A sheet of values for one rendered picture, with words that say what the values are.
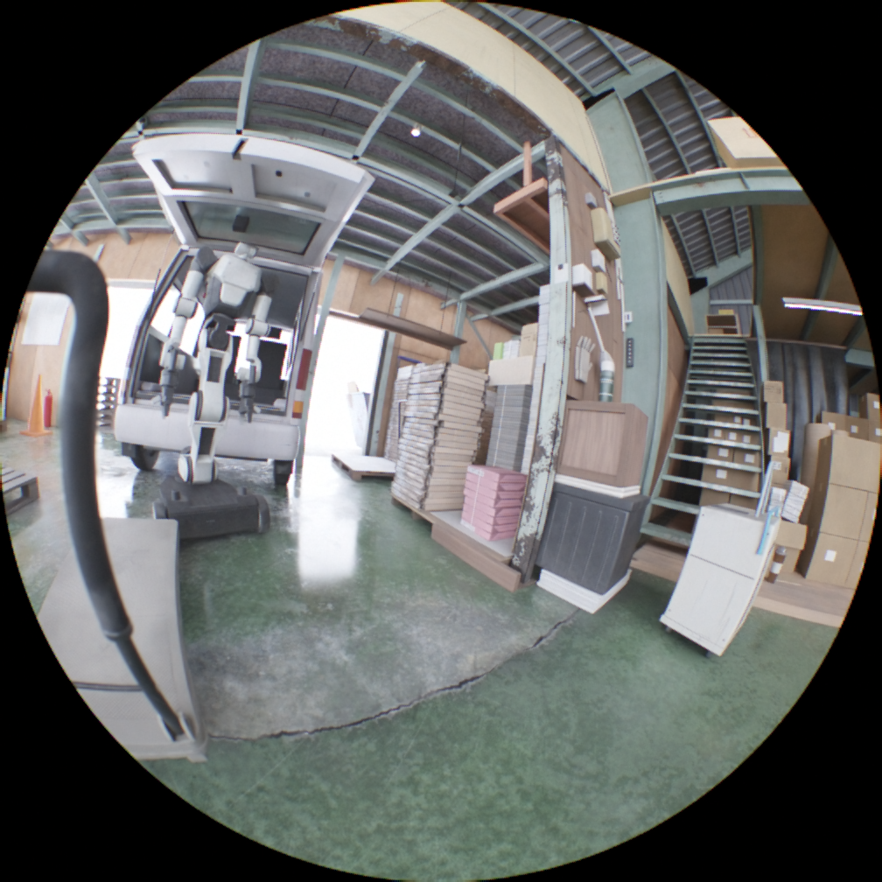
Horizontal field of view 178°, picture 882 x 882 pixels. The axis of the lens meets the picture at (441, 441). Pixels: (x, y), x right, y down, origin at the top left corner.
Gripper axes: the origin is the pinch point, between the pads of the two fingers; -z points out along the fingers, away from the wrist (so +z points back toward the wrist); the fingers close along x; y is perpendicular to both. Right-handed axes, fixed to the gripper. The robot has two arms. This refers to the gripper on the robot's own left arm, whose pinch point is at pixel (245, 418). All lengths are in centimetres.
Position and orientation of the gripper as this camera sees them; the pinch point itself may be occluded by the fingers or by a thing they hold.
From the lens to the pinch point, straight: 156.5
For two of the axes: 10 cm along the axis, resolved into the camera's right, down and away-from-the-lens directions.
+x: 8.8, -0.5, -4.7
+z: -0.3, -10.0, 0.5
